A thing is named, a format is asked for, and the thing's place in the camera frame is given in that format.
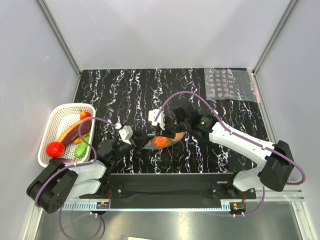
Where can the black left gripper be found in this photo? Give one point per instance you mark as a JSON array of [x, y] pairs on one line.
[[138, 139]]

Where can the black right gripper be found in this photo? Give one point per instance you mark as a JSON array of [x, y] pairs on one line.
[[166, 133]]

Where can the peach toy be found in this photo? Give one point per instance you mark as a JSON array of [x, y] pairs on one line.
[[178, 136]]

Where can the clear zip bag blue zipper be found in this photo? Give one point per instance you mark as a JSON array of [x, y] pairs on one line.
[[150, 146]]

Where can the orange pumpkin toy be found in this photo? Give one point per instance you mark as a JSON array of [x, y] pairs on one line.
[[160, 141]]

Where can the green orange mango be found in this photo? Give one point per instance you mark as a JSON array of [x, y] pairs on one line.
[[170, 142]]

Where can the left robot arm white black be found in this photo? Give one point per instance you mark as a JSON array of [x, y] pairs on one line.
[[60, 182]]

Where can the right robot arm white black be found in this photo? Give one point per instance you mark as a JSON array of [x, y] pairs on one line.
[[273, 160]]

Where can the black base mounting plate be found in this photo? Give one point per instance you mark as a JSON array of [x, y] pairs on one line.
[[166, 191]]

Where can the green vegetable toy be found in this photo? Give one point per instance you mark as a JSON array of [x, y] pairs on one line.
[[81, 149]]

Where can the red pepper toy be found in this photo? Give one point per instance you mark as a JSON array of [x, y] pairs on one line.
[[84, 114]]

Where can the yellow orange fruit toy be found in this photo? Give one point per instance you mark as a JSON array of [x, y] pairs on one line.
[[77, 141]]

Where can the clear bags pink dots stack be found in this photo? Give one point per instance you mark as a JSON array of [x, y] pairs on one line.
[[231, 83]]

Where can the purple eggplant toy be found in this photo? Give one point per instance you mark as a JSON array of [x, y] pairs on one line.
[[68, 161]]

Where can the left connector board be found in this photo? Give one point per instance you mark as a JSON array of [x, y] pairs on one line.
[[103, 204]]

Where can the connector board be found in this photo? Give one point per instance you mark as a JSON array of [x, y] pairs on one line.
[[238, 207], [103, 204]]

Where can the white plastic basket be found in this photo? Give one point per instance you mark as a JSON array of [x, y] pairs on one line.
[[61, 118]]

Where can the red tomato toy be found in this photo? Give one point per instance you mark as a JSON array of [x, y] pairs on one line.
[[55, 149]]

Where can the right connector board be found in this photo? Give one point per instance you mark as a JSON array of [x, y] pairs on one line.
[[238, 207]]

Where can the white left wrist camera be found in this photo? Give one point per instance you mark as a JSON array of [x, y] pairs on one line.
[[126, 134]]

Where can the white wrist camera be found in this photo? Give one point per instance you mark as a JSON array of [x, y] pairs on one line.
[[157, 118], [126, 134]]

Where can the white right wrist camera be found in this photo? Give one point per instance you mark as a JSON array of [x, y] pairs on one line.
[[157, 118]]

